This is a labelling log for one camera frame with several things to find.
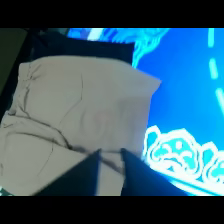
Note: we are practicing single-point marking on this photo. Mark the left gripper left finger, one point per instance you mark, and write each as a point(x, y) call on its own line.
point(81, 178)

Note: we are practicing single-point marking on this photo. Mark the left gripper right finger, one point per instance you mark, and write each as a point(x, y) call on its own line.
point(146, 181)

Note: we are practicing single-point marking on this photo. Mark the pink garment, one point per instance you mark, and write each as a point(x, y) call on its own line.
point(73, 110)

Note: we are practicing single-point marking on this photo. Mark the black garment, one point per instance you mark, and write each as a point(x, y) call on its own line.
point(83, 45)

